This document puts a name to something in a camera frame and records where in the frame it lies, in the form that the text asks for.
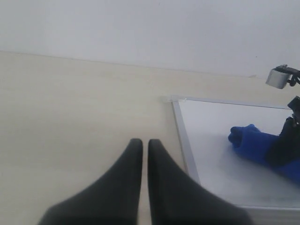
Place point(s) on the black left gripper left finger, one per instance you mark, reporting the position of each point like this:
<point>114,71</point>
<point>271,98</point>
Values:
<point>111,200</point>

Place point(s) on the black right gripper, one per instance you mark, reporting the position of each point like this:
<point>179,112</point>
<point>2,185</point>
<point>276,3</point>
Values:
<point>286,148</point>

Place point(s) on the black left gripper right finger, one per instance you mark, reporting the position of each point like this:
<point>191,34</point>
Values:
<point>176,199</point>

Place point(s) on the blue microfibre cloth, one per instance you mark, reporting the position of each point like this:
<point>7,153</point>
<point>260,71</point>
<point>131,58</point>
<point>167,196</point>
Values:
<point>250,143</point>

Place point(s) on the white board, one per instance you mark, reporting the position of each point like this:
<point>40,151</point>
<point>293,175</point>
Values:
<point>203,127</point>

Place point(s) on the clear tape back-left corner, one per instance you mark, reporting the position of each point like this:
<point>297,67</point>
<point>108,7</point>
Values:
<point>167,99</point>

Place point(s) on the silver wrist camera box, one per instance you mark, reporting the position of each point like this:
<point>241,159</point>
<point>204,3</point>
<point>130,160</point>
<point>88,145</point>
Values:
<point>282,75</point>

